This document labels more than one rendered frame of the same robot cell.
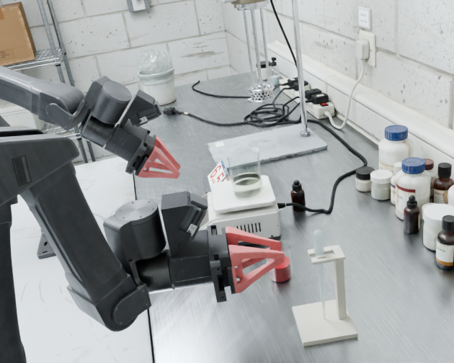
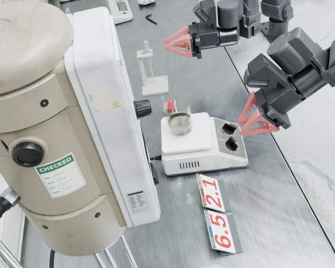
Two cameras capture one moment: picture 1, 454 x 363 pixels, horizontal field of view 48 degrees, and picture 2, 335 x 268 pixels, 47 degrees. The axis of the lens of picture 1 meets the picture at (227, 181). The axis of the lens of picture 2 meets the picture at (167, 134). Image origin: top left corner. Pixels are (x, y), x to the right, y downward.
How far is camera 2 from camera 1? 1.57 m
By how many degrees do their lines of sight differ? 110
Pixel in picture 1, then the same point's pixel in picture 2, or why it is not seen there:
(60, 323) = not seen: hidden behind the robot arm
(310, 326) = (161, 81)
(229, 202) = (195, 118)
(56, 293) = (322, 106)
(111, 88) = (283, 38)
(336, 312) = (147, 84)
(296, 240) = (155, 140)
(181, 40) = not seen: outside the picture
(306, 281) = (157, 108)
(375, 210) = not seen: hidden behind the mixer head
